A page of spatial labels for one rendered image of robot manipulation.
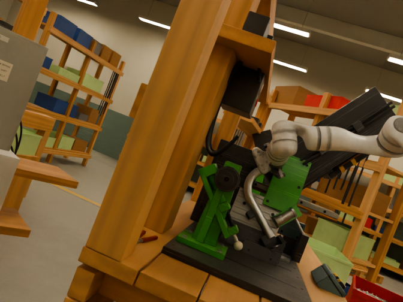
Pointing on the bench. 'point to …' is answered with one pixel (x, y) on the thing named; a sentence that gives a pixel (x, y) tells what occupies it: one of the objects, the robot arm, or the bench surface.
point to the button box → (327, 280)
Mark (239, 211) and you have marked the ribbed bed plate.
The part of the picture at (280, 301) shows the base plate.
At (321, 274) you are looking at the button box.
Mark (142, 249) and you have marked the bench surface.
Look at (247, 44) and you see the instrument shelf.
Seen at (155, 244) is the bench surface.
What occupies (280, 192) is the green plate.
